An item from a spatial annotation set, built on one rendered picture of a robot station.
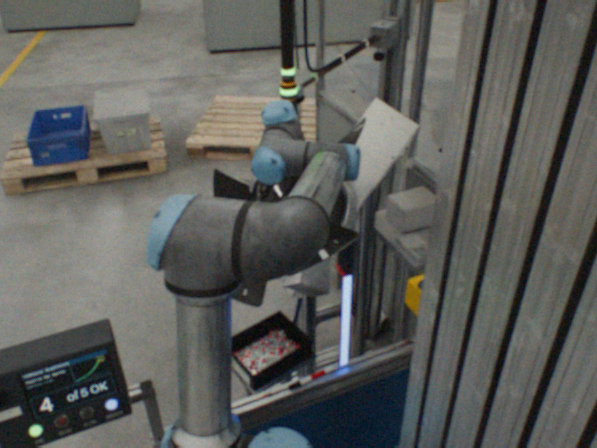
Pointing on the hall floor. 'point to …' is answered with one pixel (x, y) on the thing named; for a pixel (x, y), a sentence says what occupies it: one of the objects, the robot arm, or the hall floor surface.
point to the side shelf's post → (403, 306)
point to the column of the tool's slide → (393, 164)
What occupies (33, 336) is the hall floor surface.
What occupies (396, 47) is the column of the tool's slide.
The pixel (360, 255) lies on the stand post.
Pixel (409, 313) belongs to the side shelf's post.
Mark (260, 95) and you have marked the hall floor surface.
